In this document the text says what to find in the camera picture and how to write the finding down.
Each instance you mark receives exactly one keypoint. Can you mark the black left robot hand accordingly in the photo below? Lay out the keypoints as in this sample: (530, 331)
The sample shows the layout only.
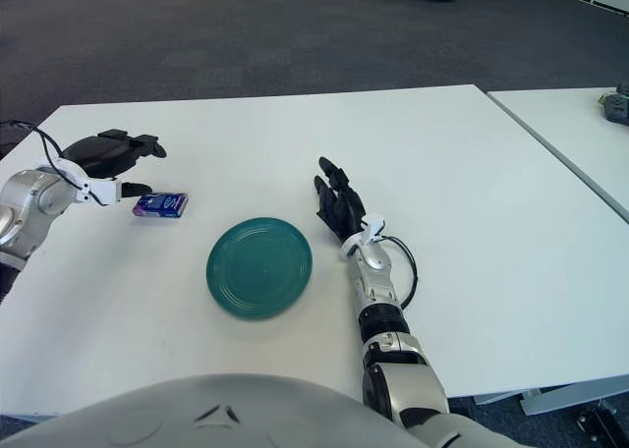
(100, 155)

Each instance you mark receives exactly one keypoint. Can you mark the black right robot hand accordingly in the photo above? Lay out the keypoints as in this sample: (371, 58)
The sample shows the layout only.
(344, 207)

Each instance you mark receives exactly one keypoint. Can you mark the blue purple gum box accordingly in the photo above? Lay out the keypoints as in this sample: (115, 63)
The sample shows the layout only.
(162, 206)

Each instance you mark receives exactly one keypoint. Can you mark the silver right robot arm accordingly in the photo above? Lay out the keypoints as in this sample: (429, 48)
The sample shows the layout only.
(381, 310)

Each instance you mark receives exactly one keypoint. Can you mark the teal green round plate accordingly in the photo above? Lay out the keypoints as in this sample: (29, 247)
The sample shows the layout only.
(259, 267)

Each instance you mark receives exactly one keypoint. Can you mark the grey robot torso shell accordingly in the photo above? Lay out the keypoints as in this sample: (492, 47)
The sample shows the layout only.
(206, 413)

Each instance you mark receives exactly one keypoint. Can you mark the grey handheld controller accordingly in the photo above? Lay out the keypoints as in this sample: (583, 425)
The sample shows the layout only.
(616, 105)

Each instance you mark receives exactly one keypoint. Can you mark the grey metal table frame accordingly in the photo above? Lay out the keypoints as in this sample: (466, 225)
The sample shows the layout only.
(565, 396)

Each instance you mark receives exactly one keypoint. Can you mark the black metal foot bracket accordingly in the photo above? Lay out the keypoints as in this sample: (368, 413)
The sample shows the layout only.
(599, 418)

